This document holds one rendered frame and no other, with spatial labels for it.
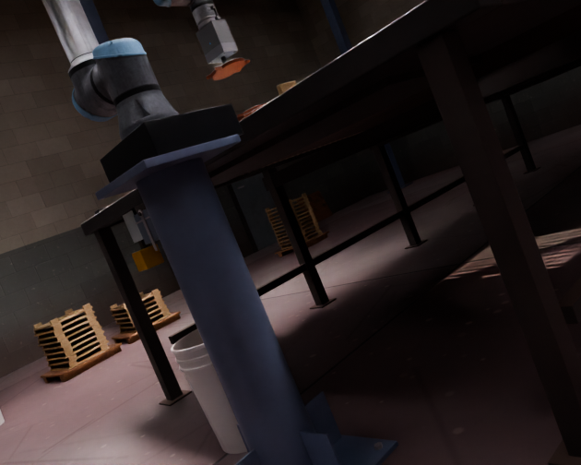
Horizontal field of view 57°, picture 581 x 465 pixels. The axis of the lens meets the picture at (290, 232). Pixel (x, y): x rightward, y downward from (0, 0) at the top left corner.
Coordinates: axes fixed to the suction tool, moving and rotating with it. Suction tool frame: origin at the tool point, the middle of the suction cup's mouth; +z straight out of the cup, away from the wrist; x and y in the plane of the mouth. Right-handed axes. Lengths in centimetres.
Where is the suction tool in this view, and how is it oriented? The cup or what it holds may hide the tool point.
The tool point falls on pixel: (229, 71)
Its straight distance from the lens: 177.5
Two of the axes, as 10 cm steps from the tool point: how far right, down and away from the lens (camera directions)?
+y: -6.9, 2.3, 6.8
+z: 3.8, 9.2, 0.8
